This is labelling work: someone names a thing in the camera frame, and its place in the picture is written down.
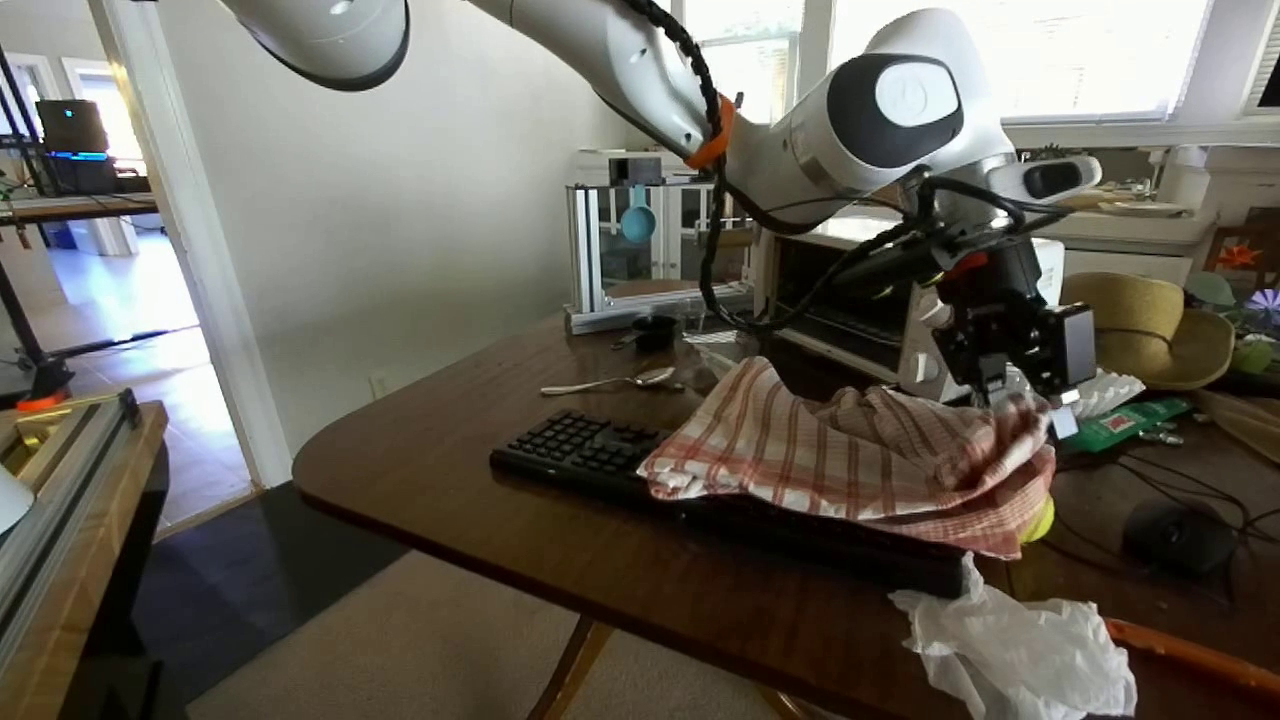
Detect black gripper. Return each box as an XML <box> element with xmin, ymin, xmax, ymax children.
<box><xmin>932</xmin><ymin>231</ymin><xmax>1101</xmax><ymax>410</ymax></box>

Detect red white striped towel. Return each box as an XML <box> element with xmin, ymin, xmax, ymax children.
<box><xmin>634</xmin><ymin>351</ymin><xmax>1059</xmax><ymax>565</ymax></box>

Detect white coffee filter stack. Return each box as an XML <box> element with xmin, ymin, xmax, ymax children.
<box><xmin>1063</xmin><ymin>369</ymin><xmax>1151</xmax><ymax>424</ymax></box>

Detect green package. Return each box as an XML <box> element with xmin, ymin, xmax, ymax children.
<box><xmin>1055</xmin><ymin>395</ymin><xmax>1196</xmax><ymax>464</ymax></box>

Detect tan straw hat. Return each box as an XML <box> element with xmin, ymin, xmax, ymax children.
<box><xmin>1059</xmin><ymin>271</ymin><xmax>1240</xmax><ymax>395</ymax></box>

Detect yellow ball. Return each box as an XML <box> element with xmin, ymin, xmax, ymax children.
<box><xmin>1015</xmin><ymin>493</ymin><xmax>1059</xmax><ymax>548</ymax></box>

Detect white toaster oven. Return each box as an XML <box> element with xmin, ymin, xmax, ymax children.
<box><xmin>737</xmin><ymin>213</ymin><xmax>1071</xmax><ymax>403</ymax></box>

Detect black computer mouse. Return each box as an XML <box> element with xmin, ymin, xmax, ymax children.
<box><xmin>1118</xmin><ymin>496</ymin><xmax>1240</xmax><ymax>580</ymax></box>

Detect purple flowers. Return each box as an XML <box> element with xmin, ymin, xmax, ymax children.
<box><xmin>1236</xmin><ymin>283</ymin><xmax>1280</xmax><ymax>343</ymax></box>

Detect white plastic bag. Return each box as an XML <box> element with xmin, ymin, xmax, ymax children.
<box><xmin>889</xmin><ymin>557</ymin><xmax>1139</xmax><ymax>720</ymax></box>

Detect metal spoon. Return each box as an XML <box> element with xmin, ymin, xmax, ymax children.
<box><xmin>535</xmin><ymin>365</ymin><xmax>680</xmax><ymax>399</ymax></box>

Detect teal scoop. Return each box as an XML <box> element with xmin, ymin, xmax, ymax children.
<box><xmin>617</xmin><ymin>197</ymin><xmax>658</xmax><ymax>254</ymax></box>

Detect black keyboard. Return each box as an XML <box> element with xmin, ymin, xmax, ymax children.
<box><xmin>488</xmin><ymin>410</ymin><xmax>971</xmax><ymax>594</ymax></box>

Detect wooden side table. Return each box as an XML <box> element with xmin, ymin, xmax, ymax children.
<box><xmin>0</xmin><ymin>189</ymin><xmax>158</xmax><ymax>403</ymax></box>

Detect blue bin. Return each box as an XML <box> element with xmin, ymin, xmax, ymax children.
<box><xmin>37</xmin><ymin>147</ymin><xmax>125</xmax><ymax>202</ymax></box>

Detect wooden workbench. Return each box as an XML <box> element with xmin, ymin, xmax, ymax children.
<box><xmin>0</xmin><ymin>390</ymin><xmax>170</xmax><ymax>720</ymax></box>

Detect black box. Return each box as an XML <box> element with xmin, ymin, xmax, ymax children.
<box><xmin>32</xmin><ymin>97</ymin><xmax>110</xmax><ymax>157</ymax></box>

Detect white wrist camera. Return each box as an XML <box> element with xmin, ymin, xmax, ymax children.
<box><xmin>991</xmin><ymin>147</ymin><xmax>1107</xmax><ymax>210</ymax></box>

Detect orange wooden handle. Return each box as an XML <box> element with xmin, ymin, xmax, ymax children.
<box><xmin>1103</xmin><ymin>611</ymin><xmax>1280</xmax><ymax>703</ymax></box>

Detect orange cable clip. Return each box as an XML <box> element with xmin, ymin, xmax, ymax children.
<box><xmin>683</xmin><ymin>93</ymin><xmax>742</xmax><ymax>176</ymax></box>

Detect black braided cable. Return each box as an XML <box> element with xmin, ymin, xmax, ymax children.
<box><xmin>625</xmin><ymin>0</ymin><xmax>1055</xmax><ymax>338</ymax></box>

